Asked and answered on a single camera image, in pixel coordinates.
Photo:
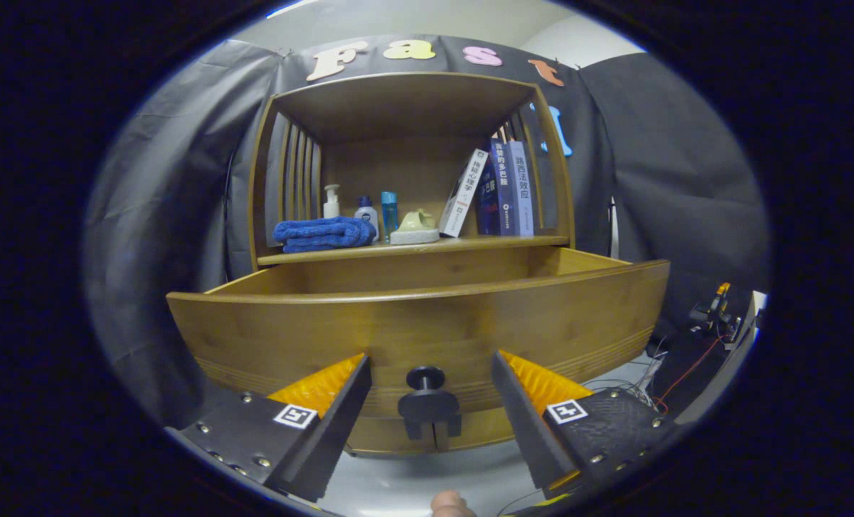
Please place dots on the wooden drawer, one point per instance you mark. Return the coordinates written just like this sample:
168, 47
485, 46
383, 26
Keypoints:
427, 330

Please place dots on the wooden cabinet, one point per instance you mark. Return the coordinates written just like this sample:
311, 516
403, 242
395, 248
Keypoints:
398, 108

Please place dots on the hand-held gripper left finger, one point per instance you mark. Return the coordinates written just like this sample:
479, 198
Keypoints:
337, 424

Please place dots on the black device orange tip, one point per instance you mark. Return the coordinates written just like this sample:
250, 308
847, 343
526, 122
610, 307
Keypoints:
714, 312

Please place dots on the light blue book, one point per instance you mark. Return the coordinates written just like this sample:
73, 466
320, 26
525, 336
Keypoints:
522, 190

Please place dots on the wooden cabinet countertop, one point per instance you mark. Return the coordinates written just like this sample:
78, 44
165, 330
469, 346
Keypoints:
470, 244

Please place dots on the wooden cabinet door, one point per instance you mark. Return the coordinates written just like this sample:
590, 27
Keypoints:
481, 431
384, 434

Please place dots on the black equipment box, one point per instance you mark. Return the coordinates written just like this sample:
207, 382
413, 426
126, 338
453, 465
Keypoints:
685, 366

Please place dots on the black drawer knob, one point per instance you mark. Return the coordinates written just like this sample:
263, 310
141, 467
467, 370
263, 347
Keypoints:
429, 406

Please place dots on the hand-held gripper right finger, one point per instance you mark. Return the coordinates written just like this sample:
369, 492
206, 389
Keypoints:
524, 424

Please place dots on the black backdrop cloth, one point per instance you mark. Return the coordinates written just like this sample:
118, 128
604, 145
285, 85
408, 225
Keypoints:
154, 251

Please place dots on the folded blue towel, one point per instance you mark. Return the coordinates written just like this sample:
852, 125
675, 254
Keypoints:
323, 233

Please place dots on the dark blue book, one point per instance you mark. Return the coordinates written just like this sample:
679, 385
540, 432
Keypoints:
502, 190

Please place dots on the white bottle blue cap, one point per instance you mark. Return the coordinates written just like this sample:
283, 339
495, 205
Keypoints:
367, 215

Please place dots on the pale green slipper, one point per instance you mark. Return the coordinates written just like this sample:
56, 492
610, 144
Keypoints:
416, 231

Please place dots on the white book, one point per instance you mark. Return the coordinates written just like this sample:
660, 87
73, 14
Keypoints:
463, 194

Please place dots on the white pump bottle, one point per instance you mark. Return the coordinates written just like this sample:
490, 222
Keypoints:
331, 208

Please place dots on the clear blue bottle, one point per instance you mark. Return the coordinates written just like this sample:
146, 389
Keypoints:
389, 215

